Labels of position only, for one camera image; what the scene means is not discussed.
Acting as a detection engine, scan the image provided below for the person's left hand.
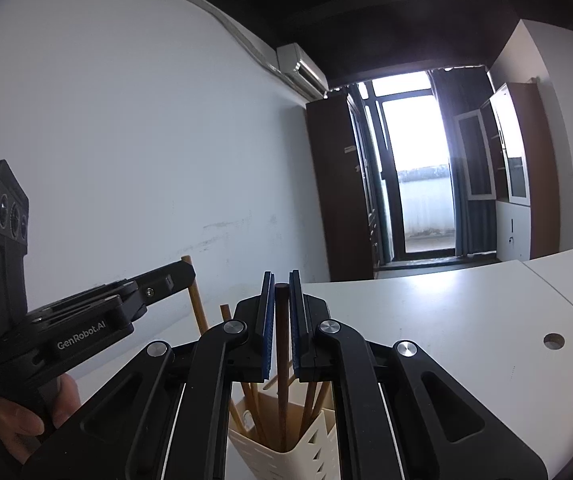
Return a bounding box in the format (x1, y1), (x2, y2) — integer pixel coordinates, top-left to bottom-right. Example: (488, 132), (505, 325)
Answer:
(0, 374), (81, 463)

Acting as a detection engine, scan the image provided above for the white wall pipe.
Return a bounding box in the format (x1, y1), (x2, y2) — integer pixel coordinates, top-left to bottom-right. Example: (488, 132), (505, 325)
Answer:
(154, 0), (289, 78)

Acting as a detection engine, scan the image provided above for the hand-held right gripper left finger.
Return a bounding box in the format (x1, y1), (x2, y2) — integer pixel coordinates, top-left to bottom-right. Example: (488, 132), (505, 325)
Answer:
(19, 271), (274, 480)

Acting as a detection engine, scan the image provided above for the white air conditioner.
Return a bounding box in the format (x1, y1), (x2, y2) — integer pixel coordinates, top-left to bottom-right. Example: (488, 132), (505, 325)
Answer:
(275, 43), (329, 101)

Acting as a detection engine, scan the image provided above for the tan chopstick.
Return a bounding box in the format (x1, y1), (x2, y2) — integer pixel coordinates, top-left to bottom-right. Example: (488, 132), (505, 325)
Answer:
(181, 255), (211, 337)

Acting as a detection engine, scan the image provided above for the cream slotted utensil holder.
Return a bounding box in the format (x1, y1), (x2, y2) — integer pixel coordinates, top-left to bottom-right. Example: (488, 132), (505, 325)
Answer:
(228, 392), (340, 480)

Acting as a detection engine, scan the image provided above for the dark brown wardrobe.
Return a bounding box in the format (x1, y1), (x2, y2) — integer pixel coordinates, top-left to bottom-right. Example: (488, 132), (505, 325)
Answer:
(305, 91), (383, 282)

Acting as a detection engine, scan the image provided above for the dark brown chopstick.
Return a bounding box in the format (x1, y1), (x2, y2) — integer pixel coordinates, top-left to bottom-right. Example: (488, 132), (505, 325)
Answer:
(274, 283), (290, 453)

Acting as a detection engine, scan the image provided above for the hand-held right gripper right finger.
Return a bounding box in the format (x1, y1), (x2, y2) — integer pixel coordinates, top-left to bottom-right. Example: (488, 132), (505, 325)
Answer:
(289, 269), (551, 480)

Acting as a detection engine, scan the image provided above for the glass balcony door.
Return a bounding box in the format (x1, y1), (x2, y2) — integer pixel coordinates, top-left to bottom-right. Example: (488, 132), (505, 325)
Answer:
(366, 71), (460, 262)

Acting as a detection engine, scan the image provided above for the brown cabinet with glass doors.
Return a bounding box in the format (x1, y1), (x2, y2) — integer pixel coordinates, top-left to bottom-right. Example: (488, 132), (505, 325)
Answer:
(453, 80), (563, 262)

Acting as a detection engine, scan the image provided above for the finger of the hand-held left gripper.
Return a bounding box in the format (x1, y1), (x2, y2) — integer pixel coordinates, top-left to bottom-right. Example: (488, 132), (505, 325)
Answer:
(45, 262), (198, 322)

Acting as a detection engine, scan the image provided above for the bundle of wooden chopsticks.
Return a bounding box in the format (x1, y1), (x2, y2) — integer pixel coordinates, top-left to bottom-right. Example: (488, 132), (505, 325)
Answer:
(219, 303), (333, 453)

